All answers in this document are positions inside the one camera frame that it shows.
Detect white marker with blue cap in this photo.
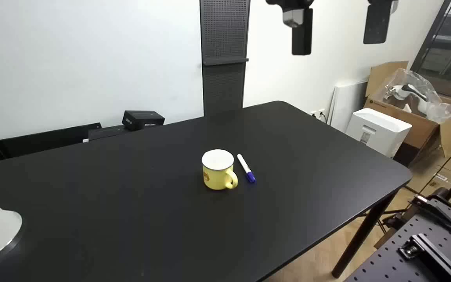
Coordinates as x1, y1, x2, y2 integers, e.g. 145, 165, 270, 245
234, 151, 258, 186

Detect white leaning board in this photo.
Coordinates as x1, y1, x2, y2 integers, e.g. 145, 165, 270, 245
327, 76, 369, 133

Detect clear plastic bag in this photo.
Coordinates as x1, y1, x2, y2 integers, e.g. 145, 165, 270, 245
385, 68, 451, 125

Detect white square box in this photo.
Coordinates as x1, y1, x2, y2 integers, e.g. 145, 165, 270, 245
344, 106, 413, 159

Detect open cardboard box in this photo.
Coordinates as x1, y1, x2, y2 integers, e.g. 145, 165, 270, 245
363, 59, 451, 158

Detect yellow enamel mug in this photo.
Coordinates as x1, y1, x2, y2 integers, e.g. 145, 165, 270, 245
200, 147, 239, 192

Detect small black box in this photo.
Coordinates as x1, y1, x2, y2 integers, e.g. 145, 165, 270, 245
122, 109, 165, 131

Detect black table leg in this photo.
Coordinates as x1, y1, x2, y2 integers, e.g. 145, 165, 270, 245
330, 189, 400, 278

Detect black low slab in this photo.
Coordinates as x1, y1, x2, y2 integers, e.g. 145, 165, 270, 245
86, 123, 128, 142

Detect black perforated base board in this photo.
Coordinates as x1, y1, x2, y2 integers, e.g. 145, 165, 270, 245
346, 194, 451, 282

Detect black flat case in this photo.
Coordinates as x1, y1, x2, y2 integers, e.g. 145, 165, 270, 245
0, 122, 103, 167

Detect dark grey wall pillar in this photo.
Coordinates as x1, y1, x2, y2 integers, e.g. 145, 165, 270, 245
198, 0, 252, 118

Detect white wall socket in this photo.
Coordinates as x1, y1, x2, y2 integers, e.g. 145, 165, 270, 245
311, 106, 328, 125

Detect black hooked clamp bracket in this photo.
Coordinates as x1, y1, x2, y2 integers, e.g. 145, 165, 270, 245
411, 194, 451, 234

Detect black long rail bracket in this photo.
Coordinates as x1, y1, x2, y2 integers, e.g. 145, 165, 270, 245
396, 231, 451, 282

